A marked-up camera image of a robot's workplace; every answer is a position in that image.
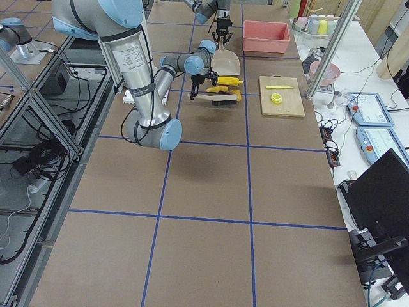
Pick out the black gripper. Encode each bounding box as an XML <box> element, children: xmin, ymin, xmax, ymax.
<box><xmin>189</xmin><ymin>70</ymin><xmax>219</xmax><ymax>100</ymax></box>
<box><xmin>212</xmin><ymin>17</ymin><xmax>233</xmax><ymax>43</ymax></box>

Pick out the orange toy ginger piece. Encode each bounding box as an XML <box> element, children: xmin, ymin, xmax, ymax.
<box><xmin>206</xmin><ymin>85</ymin><xmax>229</xmax><ymax>94</ymax></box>

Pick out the wooden hand brush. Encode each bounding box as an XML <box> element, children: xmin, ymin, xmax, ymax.
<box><xmin>187</xmin><ymin>93</ymin><xmax>238</xmax><ymax>107</ymax></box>

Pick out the beige plastic dustpan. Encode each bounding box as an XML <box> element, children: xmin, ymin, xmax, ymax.
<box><xmin>212</xmin><ymin>40</ymin><xmax>241</xmax><ymax>77</ymax></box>

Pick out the yellow toy corn cob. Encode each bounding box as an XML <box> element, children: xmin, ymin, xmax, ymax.
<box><xmin>217</xmin><ymin>76</ymin><xmax>244</xmax><ymax>86</ymax></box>

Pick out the brown toy potato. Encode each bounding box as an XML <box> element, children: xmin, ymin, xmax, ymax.
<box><xmin>236</xmin><ymin>90</ymin><xmax>242</xmax><ymax>102</ymax></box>

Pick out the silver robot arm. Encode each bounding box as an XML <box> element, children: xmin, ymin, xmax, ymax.
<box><xmin>52</xmin><ymin>1</ymin><xmax>217</xmax><ymax>150</ymax></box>
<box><xmin>183</xmin><ymin>0</ymin><xmax>233</xmax><ymax>45</ymax></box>

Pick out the pink plastic bin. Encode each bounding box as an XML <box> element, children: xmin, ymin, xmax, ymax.
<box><xmin>243</xmin><ymin>20</ymin><xmax>291</xmax><ymax>54</ymax></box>

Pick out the yellow plastic knife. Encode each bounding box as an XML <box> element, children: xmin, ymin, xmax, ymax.
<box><xmin>265</xmin><ymin>85</ymin><xmax>294</xmax><ymax>90</ymax></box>

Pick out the yellow lemon slice toy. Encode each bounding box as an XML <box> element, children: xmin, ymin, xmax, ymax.
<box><xmin>270</xmin><ymin>93</ymin><xmax>282</xmax><ymax>104</ymax></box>

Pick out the wooden cutting board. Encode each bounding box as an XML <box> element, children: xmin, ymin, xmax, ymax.
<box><xmin>259</xmin><ymin>76</ymin><xmax>305</xmax><ymax>118</ymax></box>

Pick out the stack of coloured cups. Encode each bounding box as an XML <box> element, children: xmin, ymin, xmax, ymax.
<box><xmin>292</xmin><ymin>14</ymin><xmax>339</xmax><ymax>36</ymax></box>

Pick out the pink bowl with ice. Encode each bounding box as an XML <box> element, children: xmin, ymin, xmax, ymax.
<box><xmin>309</xmin><ymin>61</ymin><xmax>341</xmax><ymax>86</ymax></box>

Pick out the upper blue teach pendant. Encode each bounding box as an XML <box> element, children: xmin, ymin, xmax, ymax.
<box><xmin>347</xmin><ymin>92</ymin><xmax>394</xmax><ymax>127</ymax></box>

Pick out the blue teach pendant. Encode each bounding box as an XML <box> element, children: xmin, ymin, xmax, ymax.
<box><xmin>347</xmin><ymin>92</ymin><xmax>394</xmax><ymax>127</ymax></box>
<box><xmin>355</xmin><ymin>126</ymin><xmax>408</xmax><ymax>166</ymax></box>

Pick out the lower blue teach pendant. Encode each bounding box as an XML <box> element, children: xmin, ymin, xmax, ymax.
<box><xmin>355</xmin><ymin>126</ymin><xmax>408</xmax><ymax>166</ymax></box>

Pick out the black monitor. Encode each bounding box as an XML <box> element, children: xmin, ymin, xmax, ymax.
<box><xmin>341</xmin><ymin>149</ymin><xmax>408</xmax><ymax>287</ymax></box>

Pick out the aluminium frame post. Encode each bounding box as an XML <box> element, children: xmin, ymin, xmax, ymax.
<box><xmin>306</xmin><ymin>0</ymin><xmax>362</xmax><ymax>100</ymax></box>

